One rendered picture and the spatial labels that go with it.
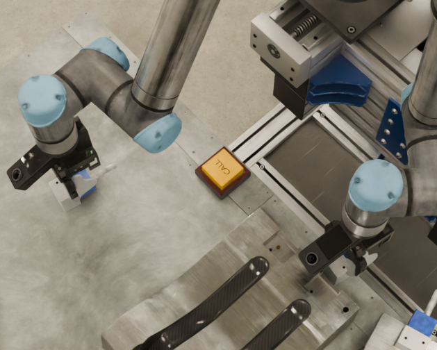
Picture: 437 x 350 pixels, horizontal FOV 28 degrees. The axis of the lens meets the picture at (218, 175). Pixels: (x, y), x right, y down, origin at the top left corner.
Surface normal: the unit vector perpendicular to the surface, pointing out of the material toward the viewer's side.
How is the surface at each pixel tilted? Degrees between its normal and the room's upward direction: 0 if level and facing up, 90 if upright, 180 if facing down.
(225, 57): 0
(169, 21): 59
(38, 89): 0
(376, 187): 0
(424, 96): 91
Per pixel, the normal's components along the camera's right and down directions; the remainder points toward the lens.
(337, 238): -0.42, -0.07
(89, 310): -0.01, -0.41
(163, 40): -0.56, 0.39
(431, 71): -0.78, 0.58
